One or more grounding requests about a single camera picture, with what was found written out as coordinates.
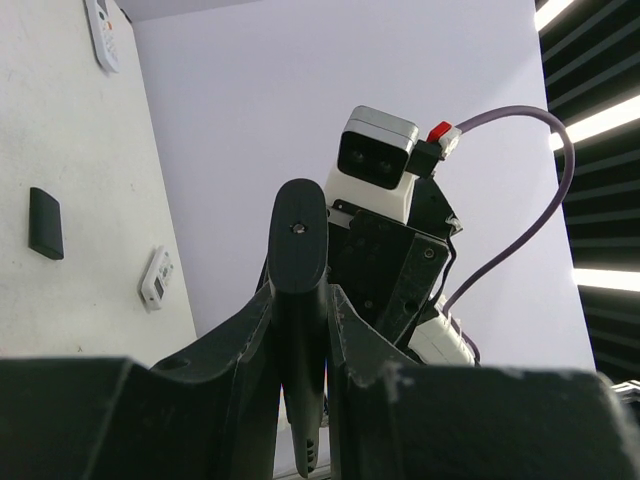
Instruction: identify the black battery cover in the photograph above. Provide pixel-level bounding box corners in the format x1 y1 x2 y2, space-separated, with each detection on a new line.
28 187 64 261

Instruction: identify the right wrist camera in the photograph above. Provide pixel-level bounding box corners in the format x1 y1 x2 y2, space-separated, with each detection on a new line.
324 105 462 224

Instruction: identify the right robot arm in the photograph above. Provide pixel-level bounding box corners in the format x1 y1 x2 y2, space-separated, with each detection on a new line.
328 179 480 366

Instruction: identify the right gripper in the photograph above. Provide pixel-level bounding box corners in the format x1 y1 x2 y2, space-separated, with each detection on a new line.
327 179 460 350

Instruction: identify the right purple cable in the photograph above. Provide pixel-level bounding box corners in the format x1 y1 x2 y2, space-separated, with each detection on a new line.
441 103 577 361

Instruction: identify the white remote control far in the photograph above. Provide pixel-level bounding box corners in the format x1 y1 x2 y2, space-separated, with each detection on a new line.
84 0 120 73

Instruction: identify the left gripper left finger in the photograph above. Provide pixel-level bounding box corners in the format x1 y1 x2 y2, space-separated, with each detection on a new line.
1 288 279 479

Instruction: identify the black remote control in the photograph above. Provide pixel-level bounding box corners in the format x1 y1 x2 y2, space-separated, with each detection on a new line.
267 179 328 478

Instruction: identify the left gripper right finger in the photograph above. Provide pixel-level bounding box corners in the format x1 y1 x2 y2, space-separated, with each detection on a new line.
328 286 639 479

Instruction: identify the small white remote control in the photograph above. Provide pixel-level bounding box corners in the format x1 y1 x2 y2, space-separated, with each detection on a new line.
138 245 175 313

